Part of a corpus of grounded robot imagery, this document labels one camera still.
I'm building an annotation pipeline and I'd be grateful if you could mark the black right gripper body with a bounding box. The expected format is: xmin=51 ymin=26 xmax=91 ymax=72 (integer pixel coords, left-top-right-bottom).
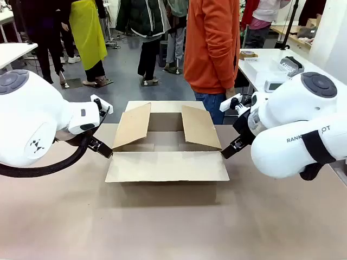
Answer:
xmin=232 ymin=107 xmax=257 ymax=142

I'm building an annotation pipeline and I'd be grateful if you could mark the brown cardboard box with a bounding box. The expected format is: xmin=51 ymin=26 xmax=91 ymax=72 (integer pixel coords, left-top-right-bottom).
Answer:
xmin=105 ymin=100 xmax=230 ymax=184

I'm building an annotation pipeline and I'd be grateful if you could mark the person's left forearm orange sleeve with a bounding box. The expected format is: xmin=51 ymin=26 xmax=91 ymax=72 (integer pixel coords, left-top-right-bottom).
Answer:
xmin=222 ymin=40 xmax=241 ymax=90

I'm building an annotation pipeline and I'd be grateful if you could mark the small white device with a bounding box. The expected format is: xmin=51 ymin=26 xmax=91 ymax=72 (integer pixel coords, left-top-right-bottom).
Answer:
xmin=264 ymin=80 xmax=283 ymax=93

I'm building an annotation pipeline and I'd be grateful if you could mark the white plastic tray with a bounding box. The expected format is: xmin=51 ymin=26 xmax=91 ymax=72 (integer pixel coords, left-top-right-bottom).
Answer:
xmin=243 ymin=58 xmax=290 ymax=87

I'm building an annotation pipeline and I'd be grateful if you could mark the dark floor plate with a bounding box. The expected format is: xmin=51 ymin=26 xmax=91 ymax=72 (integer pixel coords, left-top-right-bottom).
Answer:
xmin=82 ymin=77 xmax=114 ymax=88
xmin=61 ymin=77 xmax=83 ymax=89
xmin=140 ymin=77 xmax=160 ymax=87

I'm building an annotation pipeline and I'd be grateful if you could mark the brown packing tape roll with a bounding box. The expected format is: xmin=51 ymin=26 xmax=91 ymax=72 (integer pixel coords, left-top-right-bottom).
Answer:
xmin=240 ymin=50 xmax=259 ymax=61

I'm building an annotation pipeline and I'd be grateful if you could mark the black and grey device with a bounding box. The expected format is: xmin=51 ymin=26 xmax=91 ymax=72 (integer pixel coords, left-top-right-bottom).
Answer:
xmin=280 ymin=56 xmax=306 ymax=78

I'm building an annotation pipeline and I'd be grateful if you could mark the person in orange hoodie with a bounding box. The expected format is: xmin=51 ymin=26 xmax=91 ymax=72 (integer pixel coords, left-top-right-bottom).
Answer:
xmin=183 ymin=0 xmax=241 ymax=125

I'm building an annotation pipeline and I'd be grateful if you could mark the wooden background table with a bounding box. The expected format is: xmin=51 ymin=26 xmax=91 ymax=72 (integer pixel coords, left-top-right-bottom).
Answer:
xmin=269 ymin=18 xmax=322 ymax=51

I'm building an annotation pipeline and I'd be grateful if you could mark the person in grey trousers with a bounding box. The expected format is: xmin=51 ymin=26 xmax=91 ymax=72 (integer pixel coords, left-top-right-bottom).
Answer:
xmin=162 ymin=0 xmax=189 ymax=74

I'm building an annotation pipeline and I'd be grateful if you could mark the black tripod stand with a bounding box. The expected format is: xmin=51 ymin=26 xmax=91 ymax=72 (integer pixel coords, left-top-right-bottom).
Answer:
xmin=275 ymin=0 xmax=299 ymax=51

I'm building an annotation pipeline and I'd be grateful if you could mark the grey cloth bundle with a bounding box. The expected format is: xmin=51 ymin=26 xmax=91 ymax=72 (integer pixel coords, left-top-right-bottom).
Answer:
xmin=298 ymin=25 xmax=319 ymax=42

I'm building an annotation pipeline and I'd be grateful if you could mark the person in red and pink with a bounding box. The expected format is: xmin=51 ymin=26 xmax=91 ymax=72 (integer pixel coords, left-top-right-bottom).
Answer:
xmin=240 ymin=0 xmax=288 ymax=49

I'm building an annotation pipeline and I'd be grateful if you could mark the person in yellow apron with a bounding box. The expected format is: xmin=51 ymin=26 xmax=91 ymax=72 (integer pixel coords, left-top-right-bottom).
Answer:
xmin=61 ymin=0 xmax=113 ymax=87

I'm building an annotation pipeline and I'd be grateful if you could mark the white side table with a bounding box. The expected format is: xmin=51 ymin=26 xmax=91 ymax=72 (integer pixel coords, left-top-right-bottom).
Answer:
xmin=0 ymin=42 xmax=38 ymax=72

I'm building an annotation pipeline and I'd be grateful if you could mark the person in black clothes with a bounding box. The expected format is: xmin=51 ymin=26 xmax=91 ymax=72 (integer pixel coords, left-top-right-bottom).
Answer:
xmin=10 ymin=0 xmax=67 ymax=85

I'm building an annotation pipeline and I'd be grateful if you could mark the person in dark green jacket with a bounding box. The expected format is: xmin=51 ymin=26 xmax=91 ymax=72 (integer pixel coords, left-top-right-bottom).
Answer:
xmin=115 ymin=0 xmax=171 ymax=83

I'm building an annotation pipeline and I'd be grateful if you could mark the white desk in background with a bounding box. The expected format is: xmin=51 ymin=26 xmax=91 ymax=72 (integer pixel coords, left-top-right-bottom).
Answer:
xmin=0 ymin=9 xmax=16 ymax=44

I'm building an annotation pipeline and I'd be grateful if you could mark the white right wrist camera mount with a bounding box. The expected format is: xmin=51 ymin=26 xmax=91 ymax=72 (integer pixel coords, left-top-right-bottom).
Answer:
xmin=219 ymin=93 xmax=252 ymax=116

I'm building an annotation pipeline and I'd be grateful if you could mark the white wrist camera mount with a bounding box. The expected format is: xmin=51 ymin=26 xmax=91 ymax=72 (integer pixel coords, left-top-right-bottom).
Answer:
xmin=90 ymin=94 xmax=112 ymax=116
xmin=219 ymin=93 xmax=252 ymax=116

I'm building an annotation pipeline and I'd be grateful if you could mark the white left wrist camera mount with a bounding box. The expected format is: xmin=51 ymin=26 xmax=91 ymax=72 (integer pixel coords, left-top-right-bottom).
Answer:
xmin=90 ymin=94 xmax=112 ymax=116

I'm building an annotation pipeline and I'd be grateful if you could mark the black velcro strap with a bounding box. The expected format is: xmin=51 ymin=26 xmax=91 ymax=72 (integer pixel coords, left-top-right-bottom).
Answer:
xmin=300 ymin=129 xmax=337 ymax=165

